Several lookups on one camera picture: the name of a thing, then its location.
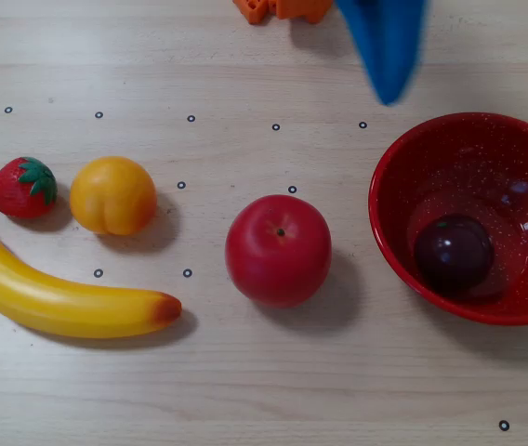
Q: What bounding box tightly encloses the orange yellow peach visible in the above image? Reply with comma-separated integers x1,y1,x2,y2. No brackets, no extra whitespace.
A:
69,155,158,237

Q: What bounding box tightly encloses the red strawberry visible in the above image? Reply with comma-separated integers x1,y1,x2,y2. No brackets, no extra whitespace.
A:
0,156,59,219

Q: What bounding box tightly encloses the red apple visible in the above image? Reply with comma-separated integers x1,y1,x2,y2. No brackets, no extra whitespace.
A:
224,193,333,309

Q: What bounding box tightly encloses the yellow banana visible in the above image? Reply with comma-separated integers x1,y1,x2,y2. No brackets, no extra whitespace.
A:
0,206,183,339

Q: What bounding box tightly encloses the red speckled bowl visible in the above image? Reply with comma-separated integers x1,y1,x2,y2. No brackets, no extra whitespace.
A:
368,111,528,326

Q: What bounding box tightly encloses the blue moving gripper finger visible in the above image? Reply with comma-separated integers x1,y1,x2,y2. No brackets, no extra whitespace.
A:
336,0,430,107

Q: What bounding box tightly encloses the dark purple plum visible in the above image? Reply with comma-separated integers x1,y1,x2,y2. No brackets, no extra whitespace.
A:
414,213,495,296

